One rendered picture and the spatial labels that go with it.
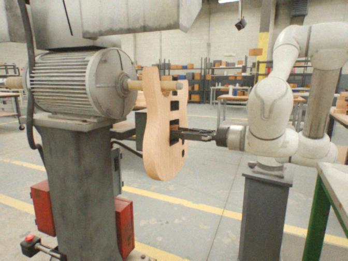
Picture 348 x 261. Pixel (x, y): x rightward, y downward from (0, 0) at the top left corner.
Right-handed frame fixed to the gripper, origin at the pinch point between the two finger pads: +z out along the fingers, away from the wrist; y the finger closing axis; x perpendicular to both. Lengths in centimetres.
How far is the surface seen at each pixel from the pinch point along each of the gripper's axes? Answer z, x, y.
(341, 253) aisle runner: -92, -98, 106
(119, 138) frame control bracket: 27.4, -5.3, 0.7
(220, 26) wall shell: 212, 367, 1063
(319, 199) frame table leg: -55, -27, 24
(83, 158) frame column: 33.0, -11.4, -14.9
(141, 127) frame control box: 22.0, -1.3, 10.3
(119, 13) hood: 5.2, 34.5, -27.6
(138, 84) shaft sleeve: 9.7, 17.7, -12.0
